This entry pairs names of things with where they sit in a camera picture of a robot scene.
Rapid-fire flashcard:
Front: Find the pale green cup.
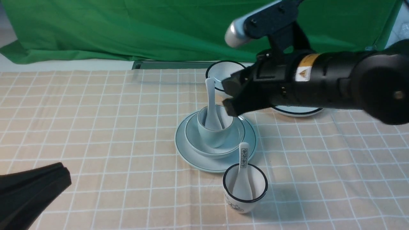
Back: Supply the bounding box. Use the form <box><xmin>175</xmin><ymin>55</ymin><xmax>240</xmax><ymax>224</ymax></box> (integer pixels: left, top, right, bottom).
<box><xmin>197</xmin><ymin>105</ymin><xmax>234</xmax><ymax>148</ymax></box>

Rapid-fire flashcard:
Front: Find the black rimmed white cup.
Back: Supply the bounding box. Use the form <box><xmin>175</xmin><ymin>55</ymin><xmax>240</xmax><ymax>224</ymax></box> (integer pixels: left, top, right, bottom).
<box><xmin>222</xmin><ymin>164</ymin><xmax>268</xmax><ymax>214</ymax></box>

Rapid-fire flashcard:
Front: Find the patterned white ceramic spoon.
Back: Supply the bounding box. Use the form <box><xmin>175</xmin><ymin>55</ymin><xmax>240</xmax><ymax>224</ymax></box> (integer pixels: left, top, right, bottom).
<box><xmin>232</xmin><ymin>142</ymin><xmax>252</xmax><ymax>200</ymax></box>

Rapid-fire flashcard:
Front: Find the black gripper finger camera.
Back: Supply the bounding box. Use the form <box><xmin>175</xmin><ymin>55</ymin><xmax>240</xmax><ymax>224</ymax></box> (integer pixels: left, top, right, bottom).
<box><xmin>0</xmin><ymin>163</ymin><xmax>72</xmax><ymax>230</ymax></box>

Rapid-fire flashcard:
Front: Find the black rimmed cartoon plate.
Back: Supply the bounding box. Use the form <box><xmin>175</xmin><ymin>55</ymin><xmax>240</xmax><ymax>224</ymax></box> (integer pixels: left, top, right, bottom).
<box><xmin>272</xmin><ymin>106</ymin><xmax>323</xmax><ymax>117</ymax></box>

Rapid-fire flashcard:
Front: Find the beige checkered tablecloth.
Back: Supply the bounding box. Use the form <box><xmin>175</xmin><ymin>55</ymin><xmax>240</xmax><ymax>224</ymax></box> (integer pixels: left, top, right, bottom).
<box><xmin>0</xmin><ymin>69</ymin><xmax>409</xmax><ymax>230</ymax></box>

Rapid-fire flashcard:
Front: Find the plain white ceramic spoon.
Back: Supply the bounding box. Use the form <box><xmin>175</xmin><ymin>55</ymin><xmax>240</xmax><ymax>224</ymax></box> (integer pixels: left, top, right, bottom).
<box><xmin>204</xmin><ymin>78</ymin><xmax>222</xmax><ymax>131</ymax></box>

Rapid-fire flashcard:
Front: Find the black rimmed white bowl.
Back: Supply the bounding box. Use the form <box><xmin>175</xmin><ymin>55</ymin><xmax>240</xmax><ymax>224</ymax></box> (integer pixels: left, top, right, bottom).
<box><xmin>205</xmin><ymin>61</ymin><xmax>245</xmax><ymax>99</ymax></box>

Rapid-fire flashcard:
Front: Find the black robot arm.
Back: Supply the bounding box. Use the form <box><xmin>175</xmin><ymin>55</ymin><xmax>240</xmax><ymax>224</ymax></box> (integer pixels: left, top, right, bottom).
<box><xmin>0</xmin><ymin>40</ymin><xmax>408</xmax><ymax>230</ymax></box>

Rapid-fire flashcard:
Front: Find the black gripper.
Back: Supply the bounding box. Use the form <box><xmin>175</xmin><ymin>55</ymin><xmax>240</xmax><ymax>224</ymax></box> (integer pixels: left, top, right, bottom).
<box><xmin>221</xmin><ymin>50</ymin><xmax>299</xmax><ymax>117</ymax></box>

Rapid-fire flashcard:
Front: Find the green backdrop cloth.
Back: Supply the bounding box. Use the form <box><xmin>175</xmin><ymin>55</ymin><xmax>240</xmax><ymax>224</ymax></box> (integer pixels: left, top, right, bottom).
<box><xmin>1</xmin><ymin>0</ymin><xmax>402</xmax><ymax>64</ymax></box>

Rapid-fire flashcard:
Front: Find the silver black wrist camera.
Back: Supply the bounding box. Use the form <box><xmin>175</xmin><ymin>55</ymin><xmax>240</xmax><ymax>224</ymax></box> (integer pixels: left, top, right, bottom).
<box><xmin>225</xmin><ymin>0</ymin><xmax>311</xmax><ymax>54</ymax></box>

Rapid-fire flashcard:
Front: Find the pale green rimmed bowl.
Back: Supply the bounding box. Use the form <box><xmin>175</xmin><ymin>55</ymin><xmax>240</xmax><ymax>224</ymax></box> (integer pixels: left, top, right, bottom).
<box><xmin>185</xmin><ymin>112</ymin><xmax>245</xmax><ymax>159</ymax></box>

